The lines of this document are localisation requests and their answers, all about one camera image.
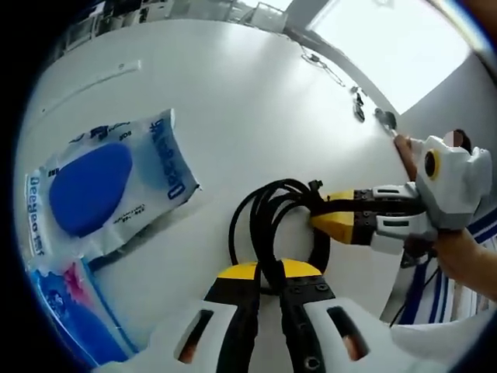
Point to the blue tissue pack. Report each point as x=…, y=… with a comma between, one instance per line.
x=70, y=311

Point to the person's white coat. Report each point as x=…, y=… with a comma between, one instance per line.
x=427, y=342

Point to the small dark gadget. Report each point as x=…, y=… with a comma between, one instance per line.
x=385, y=118

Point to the wet wipes pack blue lid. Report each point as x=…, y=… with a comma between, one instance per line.
x=89, y=194

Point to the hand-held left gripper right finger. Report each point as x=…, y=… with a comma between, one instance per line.
x=310, y=330

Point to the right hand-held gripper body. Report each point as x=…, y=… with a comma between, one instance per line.
x=454, y=186

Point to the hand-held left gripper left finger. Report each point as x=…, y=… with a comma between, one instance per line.
x=229, y=326

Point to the small black device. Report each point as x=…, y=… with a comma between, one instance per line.
x=358, y=95

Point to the white table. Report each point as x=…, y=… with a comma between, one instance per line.
x=252, y=116

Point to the blue white striped banner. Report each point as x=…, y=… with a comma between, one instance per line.
x=446, y=299

